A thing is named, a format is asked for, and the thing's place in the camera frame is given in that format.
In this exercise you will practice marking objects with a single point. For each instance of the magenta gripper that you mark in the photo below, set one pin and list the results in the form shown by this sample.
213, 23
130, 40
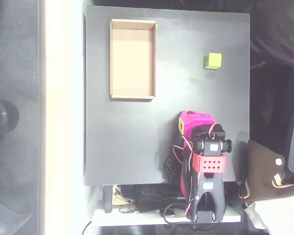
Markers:
195, 119

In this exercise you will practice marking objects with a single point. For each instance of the shallow cardboard box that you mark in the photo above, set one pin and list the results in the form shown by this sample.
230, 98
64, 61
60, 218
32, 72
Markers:
132, 73

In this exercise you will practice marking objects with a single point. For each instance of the white shelf board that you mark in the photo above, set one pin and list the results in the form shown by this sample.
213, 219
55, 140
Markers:
137, 218

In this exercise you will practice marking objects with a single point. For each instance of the green cube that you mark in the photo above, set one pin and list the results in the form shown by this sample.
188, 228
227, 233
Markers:
214, 60

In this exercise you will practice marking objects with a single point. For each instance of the brown bag with white button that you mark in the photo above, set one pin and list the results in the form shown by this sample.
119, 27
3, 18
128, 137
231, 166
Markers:
259, 171

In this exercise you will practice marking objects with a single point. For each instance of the small black connector box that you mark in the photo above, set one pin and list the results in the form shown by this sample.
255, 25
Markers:
169, 213

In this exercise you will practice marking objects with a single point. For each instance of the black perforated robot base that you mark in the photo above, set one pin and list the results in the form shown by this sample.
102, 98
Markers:
170, 166

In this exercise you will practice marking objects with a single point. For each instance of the black power adapter bundle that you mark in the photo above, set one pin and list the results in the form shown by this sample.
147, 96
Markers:
149, 200

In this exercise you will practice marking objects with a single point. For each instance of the black red magenta robot arm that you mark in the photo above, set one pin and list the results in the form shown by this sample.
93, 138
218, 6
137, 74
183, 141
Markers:
210, 186

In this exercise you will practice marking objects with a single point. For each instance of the yellow camera mount cube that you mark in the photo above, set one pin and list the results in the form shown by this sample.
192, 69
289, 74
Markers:
181, 126

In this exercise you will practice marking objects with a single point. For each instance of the beige plywood piece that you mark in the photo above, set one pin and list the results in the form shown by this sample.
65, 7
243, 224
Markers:
118, 199

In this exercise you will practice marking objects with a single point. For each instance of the dark fabric garment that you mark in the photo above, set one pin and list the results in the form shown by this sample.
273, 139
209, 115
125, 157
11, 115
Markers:
279, 36

